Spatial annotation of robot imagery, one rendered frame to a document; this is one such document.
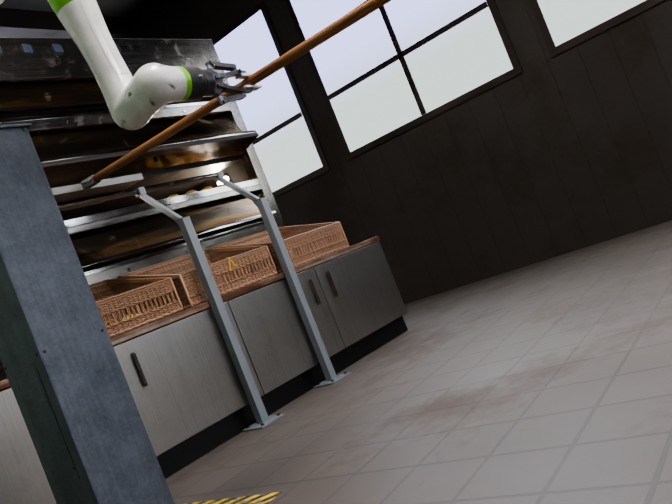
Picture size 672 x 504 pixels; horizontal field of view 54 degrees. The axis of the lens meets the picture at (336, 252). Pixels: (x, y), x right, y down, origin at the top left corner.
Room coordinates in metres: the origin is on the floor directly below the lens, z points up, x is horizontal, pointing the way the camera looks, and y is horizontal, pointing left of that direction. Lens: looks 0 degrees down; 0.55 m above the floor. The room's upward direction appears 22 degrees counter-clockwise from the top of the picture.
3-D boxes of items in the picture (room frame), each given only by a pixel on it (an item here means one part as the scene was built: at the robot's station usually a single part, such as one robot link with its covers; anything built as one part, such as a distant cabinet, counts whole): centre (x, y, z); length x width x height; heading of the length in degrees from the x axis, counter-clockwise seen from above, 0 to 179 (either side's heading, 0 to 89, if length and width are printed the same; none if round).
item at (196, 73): (1.81, 0.21, 1.14); 0.12 x 0.06 x 0.09; 50
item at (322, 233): (3.69, 0.27, 0.72); 0.56 x 0.49 x 0.28; 141
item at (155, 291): (2.79, 1.05, 0.72); 0.56 x 0.49 x 0.28; 141
